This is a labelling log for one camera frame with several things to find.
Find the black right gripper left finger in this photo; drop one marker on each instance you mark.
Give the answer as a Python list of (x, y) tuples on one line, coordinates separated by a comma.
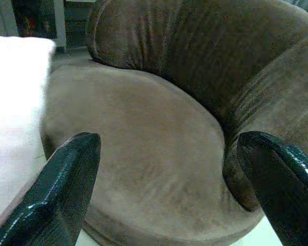
[(59, 192)]

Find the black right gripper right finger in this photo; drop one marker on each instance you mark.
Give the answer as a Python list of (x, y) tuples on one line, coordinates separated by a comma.
[(285, 192)]

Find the pink pillow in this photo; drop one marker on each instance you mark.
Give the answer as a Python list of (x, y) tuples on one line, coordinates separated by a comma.
[(15, 89)]

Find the brown round suede sofa chair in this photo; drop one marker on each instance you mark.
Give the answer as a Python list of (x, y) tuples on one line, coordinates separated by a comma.
[(149, 128)]

